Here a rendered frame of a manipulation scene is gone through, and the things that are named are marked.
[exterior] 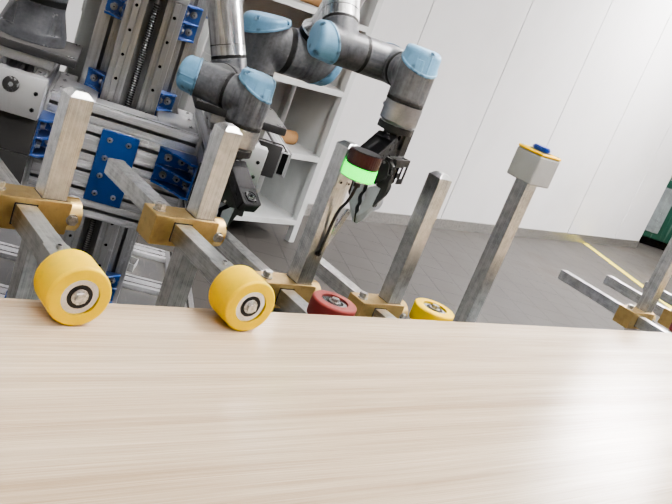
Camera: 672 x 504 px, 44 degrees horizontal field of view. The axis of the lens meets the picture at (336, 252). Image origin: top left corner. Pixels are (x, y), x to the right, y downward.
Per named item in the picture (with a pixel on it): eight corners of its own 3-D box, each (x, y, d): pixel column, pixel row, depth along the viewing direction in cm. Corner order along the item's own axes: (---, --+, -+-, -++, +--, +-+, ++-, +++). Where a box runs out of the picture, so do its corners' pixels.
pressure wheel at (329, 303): (282, 344, 145) (305, 285, 141) (318, 345, 150) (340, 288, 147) (307, 369, 139) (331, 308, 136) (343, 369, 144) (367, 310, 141)
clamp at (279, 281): (244, 294, 153) (253, 269, 152) (301, 298, 162) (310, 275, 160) (259, 309, 149) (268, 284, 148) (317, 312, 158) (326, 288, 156)
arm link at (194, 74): (191, 88, 176) (237, 108, 175) (168, 89, 166) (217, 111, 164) (203, 53, 174) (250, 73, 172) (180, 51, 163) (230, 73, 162)
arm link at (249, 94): (247, 64, 169) (284, 80, 167) (229, 115, 172) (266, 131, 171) (232, 64, 161) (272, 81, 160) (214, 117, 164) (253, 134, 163)
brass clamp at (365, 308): (339, 311, 170) (348, 290, 169) (387, 314, 179) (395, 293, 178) (357, 327, 166) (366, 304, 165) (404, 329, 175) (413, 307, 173)
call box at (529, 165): (504, 175, 181) (519, 142, 179) (523, 180, 186) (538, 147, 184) (527, 188, 176) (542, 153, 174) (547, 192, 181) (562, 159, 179)
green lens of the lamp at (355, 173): (334, 168, 146) (339, 156, 145) (359, 173, 150) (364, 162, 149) (354, 181, 142) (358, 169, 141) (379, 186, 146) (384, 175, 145)
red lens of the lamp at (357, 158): (339, 155, 145) (344, 143, 145) (364, 160, 149) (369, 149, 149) (359, 168, 141) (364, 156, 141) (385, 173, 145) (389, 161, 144)
